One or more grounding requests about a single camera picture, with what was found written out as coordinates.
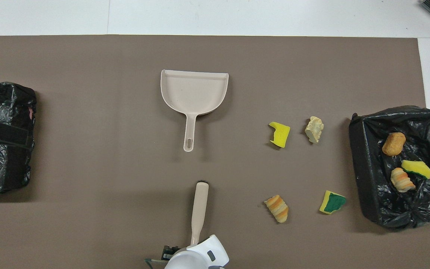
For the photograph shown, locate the green and yellow sponge piece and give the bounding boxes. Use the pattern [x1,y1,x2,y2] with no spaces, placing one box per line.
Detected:
[319,190,346,215]

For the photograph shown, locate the striped orange croissant piece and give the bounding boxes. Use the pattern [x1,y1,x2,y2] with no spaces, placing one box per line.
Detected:
[390,167,416,193]
[264,195,289,223]

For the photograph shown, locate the notched yellow sponge piece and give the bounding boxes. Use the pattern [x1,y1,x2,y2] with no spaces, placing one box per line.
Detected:
[268,121,291,148]

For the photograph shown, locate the beige hand brush black bristles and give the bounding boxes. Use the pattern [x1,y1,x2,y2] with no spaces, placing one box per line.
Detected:
[190,182,209,247]

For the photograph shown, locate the beige plastic dustpan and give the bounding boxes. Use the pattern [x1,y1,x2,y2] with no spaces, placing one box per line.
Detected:
[160,69,229,152]

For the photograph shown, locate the brown table mat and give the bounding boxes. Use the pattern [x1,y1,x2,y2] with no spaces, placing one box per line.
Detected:
[0,35,430,269]

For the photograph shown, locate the brown bread roll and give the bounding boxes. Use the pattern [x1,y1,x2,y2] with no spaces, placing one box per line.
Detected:
[382,132,406,156]

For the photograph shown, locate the yellow sponge wedge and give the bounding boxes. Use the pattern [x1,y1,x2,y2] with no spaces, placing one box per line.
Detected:
[401,160,430,180]

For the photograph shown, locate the pale cream bread chunk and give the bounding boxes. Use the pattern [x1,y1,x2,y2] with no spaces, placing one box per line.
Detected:
[305,116,324,144]

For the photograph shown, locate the bin with knotted black bag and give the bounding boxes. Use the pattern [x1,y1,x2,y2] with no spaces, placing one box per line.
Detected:
[348,105,430,229]

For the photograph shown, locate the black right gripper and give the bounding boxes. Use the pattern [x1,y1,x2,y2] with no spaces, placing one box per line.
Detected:
[162,245,180,262]

